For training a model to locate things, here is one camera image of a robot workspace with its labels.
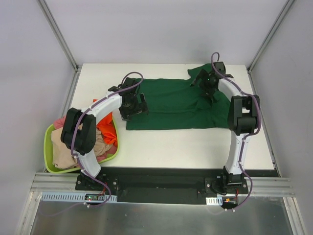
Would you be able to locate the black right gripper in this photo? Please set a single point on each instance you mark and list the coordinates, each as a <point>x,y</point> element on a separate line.
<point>204,82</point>

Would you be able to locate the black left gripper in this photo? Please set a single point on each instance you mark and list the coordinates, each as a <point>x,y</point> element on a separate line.
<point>136,109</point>

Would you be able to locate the dark green t-shirt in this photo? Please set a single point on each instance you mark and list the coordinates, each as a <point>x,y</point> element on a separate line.
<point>174,104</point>

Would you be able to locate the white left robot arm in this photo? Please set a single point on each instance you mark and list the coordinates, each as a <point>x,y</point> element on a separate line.
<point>79,130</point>

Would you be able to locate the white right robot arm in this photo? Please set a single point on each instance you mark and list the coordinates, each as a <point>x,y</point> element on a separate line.
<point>243,120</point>

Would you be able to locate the orange t-shirt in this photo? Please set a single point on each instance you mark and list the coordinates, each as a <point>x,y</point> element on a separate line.
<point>107,129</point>

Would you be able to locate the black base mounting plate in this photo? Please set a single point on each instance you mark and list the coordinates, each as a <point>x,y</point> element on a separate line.
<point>163,185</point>

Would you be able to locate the beige t-shirt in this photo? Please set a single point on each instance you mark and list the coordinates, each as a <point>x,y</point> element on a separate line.
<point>61,154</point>

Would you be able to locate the lime green plastic basket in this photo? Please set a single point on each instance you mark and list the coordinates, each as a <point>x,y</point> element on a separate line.
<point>57,156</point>

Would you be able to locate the left aluminium frame post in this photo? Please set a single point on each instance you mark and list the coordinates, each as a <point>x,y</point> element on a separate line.
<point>57,33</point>

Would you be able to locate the aluminium frame post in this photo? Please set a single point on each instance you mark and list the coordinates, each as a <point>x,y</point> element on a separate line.
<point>57,33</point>
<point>271,33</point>

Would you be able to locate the right aluminium frame post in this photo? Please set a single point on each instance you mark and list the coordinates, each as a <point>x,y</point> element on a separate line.
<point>271,33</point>

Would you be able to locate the aluminium front rail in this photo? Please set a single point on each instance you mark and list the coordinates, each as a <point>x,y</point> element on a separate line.
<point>262,186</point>

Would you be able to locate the right white cable duct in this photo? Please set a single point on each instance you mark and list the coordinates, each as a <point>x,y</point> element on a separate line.
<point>214,201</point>

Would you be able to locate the white cable duct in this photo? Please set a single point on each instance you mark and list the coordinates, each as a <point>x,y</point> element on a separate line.
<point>77,197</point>
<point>214,201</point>

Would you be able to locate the left white cable duct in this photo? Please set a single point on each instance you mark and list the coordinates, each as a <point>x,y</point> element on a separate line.
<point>77,197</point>

